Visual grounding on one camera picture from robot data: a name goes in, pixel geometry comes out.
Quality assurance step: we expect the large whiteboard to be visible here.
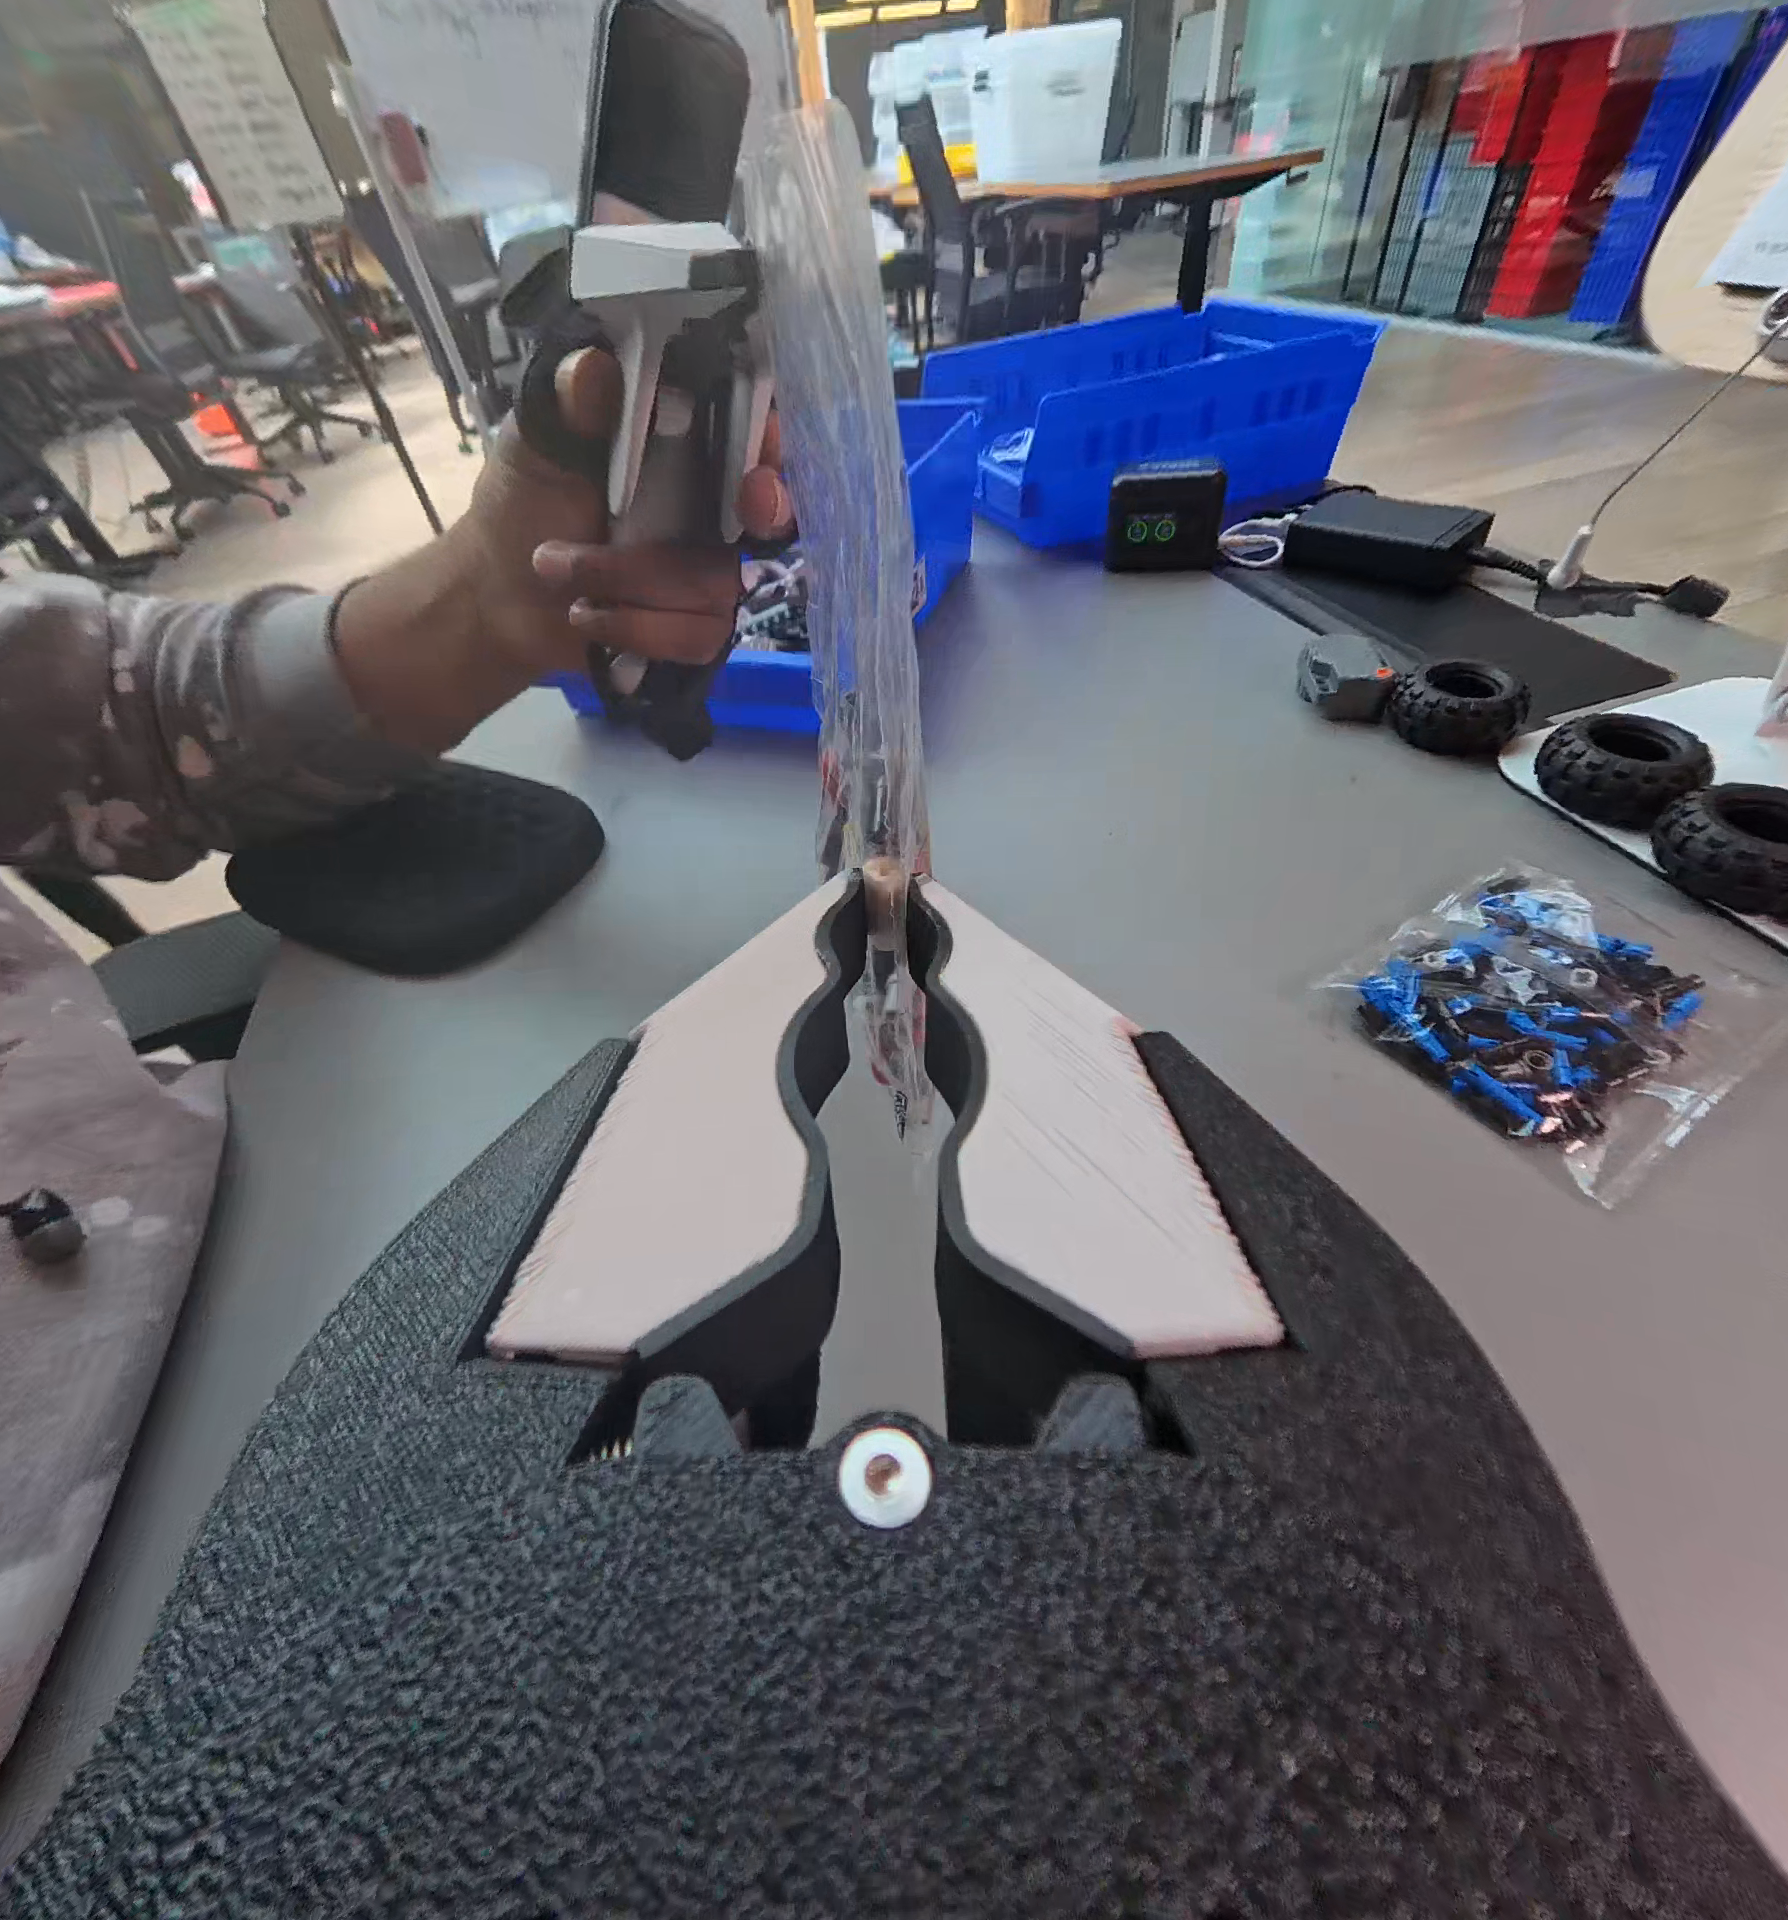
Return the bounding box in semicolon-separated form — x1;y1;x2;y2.
329;0;612;198

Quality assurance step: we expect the stack of red blue crates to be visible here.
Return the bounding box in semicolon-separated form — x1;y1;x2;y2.
1345;13;1783;324

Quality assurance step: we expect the clear bag of blue bricks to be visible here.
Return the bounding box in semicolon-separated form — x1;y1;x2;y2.
1311;868;1788;1210

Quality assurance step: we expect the long blue plastic bin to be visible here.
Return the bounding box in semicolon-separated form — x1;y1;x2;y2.
918;295;1387;401
975;334;1361;547

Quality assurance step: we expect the black office chair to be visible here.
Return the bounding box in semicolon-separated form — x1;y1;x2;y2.
895;96;1017;348

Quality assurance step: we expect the wooden top table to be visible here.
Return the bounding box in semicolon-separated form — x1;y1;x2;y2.
872;141;1329;316

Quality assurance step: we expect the black adapter cable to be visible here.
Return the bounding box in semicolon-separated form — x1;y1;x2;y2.
1464;547;1726;621

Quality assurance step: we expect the small whiteboard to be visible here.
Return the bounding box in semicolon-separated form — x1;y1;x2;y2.
123;0;349;228

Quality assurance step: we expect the person's left forearm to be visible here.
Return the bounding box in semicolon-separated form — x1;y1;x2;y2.
0;576;372;886

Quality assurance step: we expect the grey toy motor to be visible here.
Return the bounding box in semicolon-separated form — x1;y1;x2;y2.
1295;633;1400;725

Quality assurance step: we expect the black power adapter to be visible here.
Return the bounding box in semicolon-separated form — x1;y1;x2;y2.
1282;486;1498;585

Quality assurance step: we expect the black toy tire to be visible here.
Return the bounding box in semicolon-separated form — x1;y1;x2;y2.
1532;711;1722;828
1651;782;1788;920
1387;660;1532;757

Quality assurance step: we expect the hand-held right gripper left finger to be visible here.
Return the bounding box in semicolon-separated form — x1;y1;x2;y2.
484;875;869;1366

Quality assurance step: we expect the black desk mat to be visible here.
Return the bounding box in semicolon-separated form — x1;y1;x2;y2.
1226;562;1676;723

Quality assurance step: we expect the black display device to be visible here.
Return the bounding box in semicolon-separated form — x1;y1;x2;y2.
1102;457;1229;575

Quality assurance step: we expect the grey desk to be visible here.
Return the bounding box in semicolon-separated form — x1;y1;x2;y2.
0;321;1788;1920

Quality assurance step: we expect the person's grey patterned sweatshirt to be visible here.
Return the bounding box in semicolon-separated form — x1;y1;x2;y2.
0;818;230;1862

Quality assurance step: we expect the blue bin with square label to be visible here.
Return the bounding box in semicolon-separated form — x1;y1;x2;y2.
539;398;986;740

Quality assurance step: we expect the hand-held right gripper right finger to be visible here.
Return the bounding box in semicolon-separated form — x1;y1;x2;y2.
908;875;1287;1362

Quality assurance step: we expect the black armrest pad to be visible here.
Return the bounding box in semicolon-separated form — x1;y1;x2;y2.
227;760;607;979

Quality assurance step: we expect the row of black office chairs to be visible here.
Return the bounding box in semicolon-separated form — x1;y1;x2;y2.
0;180;387;585

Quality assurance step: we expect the person's left hand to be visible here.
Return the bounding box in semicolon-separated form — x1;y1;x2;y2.
330;344;797;752

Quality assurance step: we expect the stack of white storage boxes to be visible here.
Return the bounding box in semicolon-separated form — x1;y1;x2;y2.
869;16;1128;186

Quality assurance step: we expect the clear bag of mixed bricks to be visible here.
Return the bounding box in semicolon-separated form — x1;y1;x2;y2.
744;96;986;1156

